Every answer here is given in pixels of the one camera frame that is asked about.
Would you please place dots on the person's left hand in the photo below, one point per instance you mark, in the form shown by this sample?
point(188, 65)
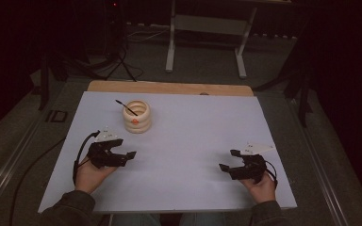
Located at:
point(89, 177)

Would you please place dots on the white metal table frame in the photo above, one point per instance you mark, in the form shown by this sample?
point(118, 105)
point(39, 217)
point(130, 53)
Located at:
point(207, 24)

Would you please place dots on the black metal stand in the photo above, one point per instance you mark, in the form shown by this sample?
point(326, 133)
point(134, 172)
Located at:
point(304, 100)
point(44, 84)

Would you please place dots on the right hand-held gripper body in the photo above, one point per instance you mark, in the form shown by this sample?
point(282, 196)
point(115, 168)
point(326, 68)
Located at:
point(251, 168)

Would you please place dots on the person's leg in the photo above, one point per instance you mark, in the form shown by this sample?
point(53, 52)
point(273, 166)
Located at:
point(202, 219)
point(136, 220)

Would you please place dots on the person's right hand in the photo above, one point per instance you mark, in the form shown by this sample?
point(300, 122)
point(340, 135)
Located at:
point(260, 190)

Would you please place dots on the person's right leg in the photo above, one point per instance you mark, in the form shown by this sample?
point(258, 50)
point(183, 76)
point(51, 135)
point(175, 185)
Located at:
point(202, 219)

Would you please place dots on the metal floor rail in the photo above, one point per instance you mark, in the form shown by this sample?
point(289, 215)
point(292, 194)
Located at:
point(9, 171)
point(322, 169)

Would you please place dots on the black floor box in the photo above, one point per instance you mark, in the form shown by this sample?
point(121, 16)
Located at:
point(56, 116)

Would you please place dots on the person's left leg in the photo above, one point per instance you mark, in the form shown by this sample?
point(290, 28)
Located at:
point(136, 220)

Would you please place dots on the black tripod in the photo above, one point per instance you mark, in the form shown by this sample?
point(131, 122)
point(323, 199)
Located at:
point(119, 53)

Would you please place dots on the wooden table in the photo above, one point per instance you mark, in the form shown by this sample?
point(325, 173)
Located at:
point(169, 88)

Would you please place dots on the black pen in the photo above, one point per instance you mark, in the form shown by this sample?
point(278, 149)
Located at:
point(126, 107)

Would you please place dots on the cream ribbed pen holder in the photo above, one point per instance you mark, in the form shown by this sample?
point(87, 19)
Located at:
point(137, 121)

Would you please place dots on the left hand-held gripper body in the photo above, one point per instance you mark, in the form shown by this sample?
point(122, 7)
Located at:
point(106, 157)

